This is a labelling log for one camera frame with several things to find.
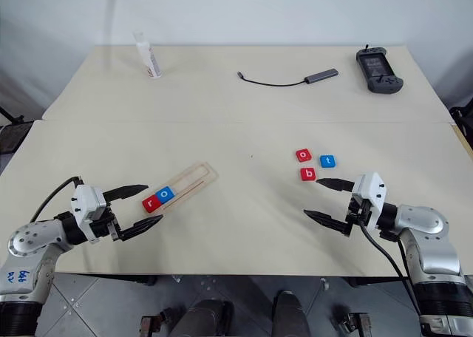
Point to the black stand beside table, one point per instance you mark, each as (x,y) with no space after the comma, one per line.
(13,133)

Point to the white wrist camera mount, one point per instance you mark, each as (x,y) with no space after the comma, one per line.
(86,204)
(369,189)

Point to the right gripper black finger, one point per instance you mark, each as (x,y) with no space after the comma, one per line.
(327,220)
(336,184)

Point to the red letter tile r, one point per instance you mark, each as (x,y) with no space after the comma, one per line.
(151,204)

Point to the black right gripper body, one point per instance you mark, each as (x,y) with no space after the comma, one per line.
(355,214)

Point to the blue letter tile o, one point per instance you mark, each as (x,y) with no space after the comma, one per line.
(165,194)

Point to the black equipment beside table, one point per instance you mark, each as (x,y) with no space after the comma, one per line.
(463,124)

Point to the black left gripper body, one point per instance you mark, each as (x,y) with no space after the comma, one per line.
(105,227)

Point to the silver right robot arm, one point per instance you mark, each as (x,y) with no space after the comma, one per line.
(425,222)

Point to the red letter tile b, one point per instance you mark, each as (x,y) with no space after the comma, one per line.
(308,174)

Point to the white plastic tube bottle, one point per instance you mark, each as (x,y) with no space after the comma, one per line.
(149,58)

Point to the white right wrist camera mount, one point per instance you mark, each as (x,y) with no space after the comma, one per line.
(369,189)

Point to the red letter tile o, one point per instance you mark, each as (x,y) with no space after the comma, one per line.
(303,155)

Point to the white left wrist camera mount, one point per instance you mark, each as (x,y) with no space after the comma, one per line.
(86,204)

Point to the black handheld remote controller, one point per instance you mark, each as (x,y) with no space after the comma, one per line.
(378,69)

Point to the dark rounded shape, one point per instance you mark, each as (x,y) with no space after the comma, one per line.
(203,318)
(290,315)

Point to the wooden letter tray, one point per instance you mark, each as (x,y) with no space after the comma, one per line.
(199,176)

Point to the blue letter tile t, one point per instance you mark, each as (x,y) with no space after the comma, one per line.
(327,161)

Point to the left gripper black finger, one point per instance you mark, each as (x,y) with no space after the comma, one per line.
(125,191)
(140,228)

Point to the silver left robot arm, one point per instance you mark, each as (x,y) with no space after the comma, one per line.
(26,241)

